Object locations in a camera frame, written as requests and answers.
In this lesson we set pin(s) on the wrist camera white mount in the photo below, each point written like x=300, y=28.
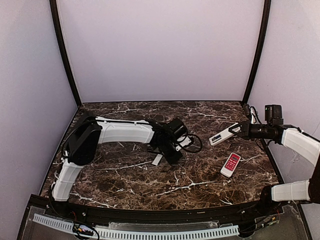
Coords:
x=251, y=113
x=182, y=142

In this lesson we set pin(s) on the black frame post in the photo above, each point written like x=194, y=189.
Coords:
x=258, y=51
x=63, y=51

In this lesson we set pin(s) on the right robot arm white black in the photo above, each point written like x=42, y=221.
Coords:
x=290, y=137

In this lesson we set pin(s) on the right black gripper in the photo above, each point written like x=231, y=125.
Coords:
x=244, y=129

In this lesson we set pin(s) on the red white remote control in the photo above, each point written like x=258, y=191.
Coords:
x=230, y=165

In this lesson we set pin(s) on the white air conditioner remote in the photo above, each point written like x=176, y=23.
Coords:
x=222, y=136

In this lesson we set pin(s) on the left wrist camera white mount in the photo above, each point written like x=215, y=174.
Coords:
x=182, y=142

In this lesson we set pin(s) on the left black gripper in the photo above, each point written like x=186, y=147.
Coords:
x=169, y=155

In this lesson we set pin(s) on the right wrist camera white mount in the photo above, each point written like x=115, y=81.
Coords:
x=251, y=113

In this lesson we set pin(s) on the white battery cover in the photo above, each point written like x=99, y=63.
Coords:
x=157, y=159

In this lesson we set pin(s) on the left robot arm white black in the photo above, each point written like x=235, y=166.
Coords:
x=80, y=146

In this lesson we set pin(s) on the right black frame post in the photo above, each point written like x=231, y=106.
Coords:
x=258, y=51

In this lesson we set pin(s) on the white slotted cable duct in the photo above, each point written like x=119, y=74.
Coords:
x=134, y=231

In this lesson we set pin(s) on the left black frame post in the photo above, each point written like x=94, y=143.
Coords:
x=63, y=51

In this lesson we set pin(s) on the black front rail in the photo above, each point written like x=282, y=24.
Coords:
x=227, y=214

